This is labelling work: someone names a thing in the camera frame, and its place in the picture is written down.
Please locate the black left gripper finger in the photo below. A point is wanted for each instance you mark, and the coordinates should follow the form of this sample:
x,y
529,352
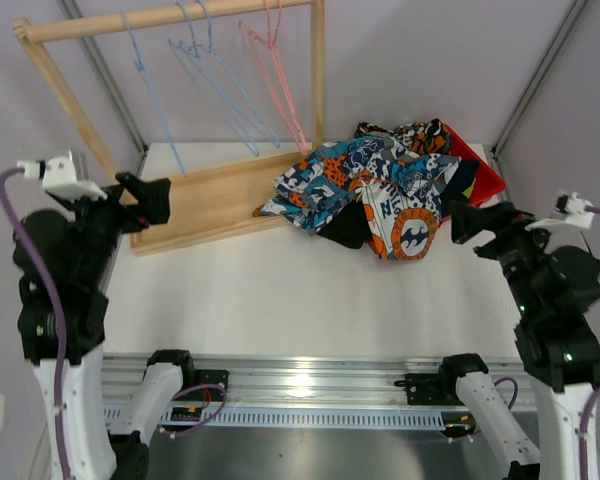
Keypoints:
x,y
133,185
154,201

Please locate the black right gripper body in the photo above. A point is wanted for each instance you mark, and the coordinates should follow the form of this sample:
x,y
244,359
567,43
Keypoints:
x,y
515,247

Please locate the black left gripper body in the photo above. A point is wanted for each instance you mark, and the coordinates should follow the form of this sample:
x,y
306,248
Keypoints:
x,y
106,220

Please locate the lime green shorts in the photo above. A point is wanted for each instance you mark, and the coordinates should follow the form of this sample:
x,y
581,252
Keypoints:
x,y
468,192

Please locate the navy blue shorts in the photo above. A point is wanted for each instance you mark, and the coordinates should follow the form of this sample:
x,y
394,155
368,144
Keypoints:
x,y
466,170

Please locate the teal patterned shorts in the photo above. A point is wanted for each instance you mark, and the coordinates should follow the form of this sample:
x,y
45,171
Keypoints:
x,y
402,193

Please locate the orange camouflage shorts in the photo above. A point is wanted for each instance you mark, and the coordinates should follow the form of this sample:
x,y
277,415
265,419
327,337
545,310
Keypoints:
x,y
422,138

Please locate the black shorts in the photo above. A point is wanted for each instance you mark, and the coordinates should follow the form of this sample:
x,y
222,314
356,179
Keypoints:
x,y
349,228

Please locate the blue hanger holding green shorts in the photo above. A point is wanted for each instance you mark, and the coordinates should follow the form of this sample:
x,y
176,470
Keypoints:
x,y
256,126

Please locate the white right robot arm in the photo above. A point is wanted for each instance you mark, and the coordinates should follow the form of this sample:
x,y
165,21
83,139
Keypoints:
x,y
552,291

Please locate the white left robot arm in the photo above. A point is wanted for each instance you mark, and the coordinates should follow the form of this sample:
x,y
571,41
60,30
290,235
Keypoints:
x,y
61,324

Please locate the red plastic tray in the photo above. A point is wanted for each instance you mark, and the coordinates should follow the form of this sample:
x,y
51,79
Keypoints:
x,y
488,183

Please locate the wooden clothes rack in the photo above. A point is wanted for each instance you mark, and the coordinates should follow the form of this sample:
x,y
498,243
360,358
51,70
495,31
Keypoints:
x,y
211,203

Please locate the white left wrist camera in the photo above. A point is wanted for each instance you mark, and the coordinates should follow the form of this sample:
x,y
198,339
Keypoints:
x,y
63,175

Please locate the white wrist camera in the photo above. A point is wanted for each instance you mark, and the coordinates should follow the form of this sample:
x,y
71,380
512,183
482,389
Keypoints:
x,y
570,212
63,175

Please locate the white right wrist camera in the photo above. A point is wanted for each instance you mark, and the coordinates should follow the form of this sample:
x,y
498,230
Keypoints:
x,y
570,212

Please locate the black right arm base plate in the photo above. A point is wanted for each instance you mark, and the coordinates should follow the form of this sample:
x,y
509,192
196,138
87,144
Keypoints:
x,y
428,389

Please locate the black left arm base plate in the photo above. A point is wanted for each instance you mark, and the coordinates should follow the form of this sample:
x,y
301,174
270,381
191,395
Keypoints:
x,y
205,381

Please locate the aluminium mounting rail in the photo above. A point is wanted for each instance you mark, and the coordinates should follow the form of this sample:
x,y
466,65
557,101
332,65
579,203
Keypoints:
x,y
309,382

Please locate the slotted white cable duct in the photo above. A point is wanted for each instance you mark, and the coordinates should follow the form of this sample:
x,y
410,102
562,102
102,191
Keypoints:
x,y
392,419

